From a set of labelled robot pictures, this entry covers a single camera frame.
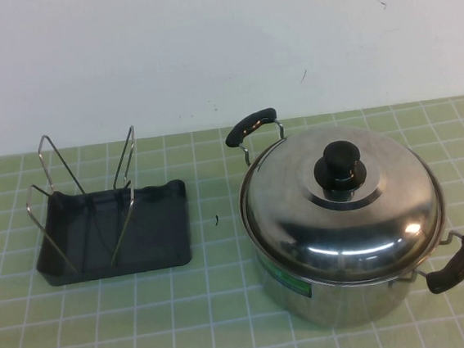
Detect steel pot lid black knob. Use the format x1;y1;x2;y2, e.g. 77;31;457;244
232;115;453;296

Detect green checked tablecloth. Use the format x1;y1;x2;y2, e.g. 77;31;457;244
0;100;464;348

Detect dark tray wire lid rack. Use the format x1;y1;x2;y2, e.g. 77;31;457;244
18;120;196;289

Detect stainless steel pot black handles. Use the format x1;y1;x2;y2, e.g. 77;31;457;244
221;88;464;338

